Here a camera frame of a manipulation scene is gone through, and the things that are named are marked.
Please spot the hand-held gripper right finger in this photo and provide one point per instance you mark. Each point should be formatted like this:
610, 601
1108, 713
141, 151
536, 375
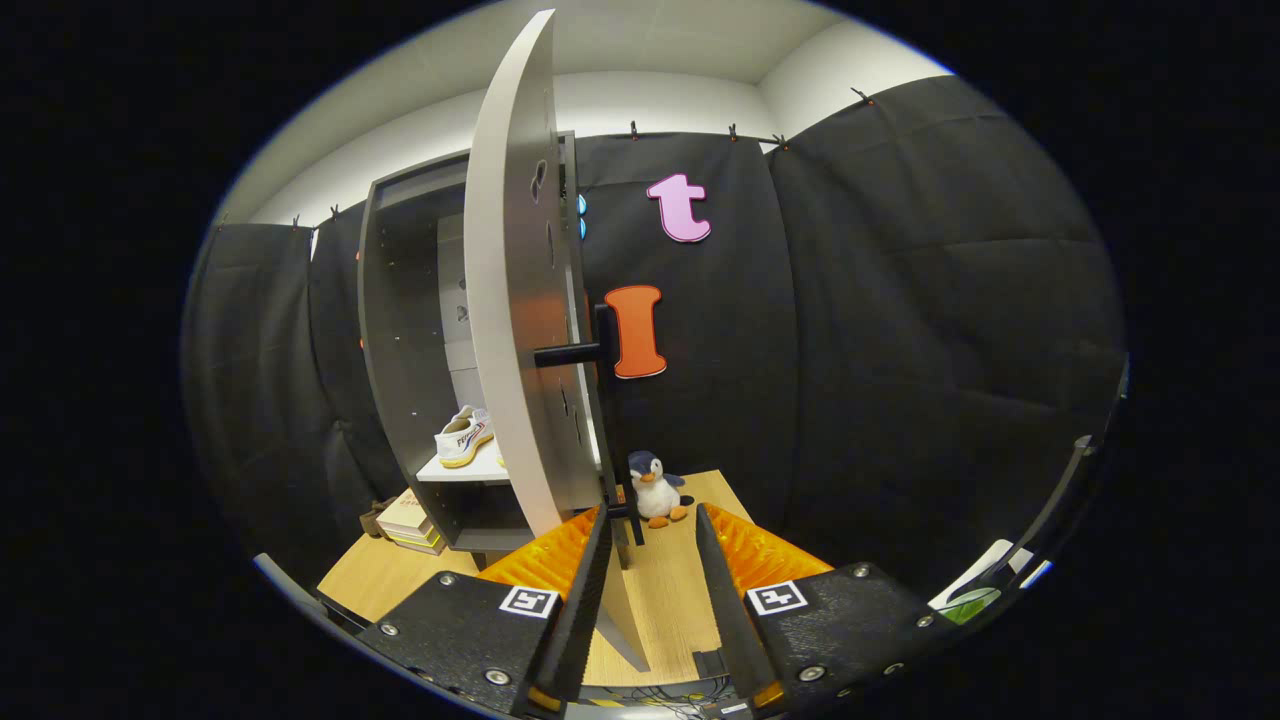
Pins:
735, 620

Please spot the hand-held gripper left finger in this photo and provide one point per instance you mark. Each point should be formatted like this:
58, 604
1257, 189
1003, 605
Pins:
580, 620

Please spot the white canvas shoe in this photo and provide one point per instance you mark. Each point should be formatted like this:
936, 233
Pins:
462, 440

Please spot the grey shoe cabinet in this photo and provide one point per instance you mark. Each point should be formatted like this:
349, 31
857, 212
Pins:
400, 350

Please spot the penguin plush toy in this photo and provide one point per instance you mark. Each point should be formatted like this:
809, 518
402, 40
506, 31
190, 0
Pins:
655, 495

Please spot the grey yellow edged book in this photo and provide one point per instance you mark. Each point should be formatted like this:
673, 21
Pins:
420, 542

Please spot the beige red cover book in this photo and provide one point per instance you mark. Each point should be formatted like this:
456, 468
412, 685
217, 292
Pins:
405, 512

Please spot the small brown object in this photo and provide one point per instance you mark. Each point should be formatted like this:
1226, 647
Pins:
368, 520

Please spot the green glass cup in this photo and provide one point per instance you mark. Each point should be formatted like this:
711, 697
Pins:
972, 606

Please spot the white sheet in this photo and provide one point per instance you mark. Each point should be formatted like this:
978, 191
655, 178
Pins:
985, 570

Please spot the black backdrop cloth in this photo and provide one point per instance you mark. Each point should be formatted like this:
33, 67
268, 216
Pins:
900, 350

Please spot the black curved stand bar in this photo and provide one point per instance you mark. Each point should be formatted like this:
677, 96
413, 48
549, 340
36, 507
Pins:
1065, 490

